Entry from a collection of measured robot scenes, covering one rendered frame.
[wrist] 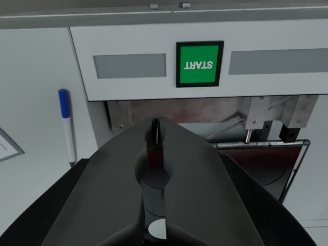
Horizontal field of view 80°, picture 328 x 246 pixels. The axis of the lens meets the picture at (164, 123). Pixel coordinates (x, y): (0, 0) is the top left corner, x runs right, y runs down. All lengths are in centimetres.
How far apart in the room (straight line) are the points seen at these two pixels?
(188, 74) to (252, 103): 15
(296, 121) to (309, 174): 30
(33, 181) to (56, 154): 9
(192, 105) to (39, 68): 24
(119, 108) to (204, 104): 16
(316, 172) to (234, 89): 47
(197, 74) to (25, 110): 24
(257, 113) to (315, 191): 44
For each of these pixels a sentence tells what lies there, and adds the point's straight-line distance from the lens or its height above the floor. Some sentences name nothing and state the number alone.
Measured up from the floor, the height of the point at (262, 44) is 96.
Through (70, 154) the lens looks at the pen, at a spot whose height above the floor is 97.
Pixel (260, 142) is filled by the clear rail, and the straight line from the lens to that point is 44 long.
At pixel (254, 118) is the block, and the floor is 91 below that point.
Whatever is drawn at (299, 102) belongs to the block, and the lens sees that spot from 41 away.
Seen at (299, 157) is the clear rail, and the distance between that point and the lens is 51.
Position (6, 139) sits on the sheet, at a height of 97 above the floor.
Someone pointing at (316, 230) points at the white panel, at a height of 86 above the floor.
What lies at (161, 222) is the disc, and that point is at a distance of 60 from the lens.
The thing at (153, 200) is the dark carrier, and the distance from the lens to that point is 52.
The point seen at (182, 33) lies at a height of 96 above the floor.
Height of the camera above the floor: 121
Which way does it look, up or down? 58 degrees down
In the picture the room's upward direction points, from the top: 178 degrees clockwise
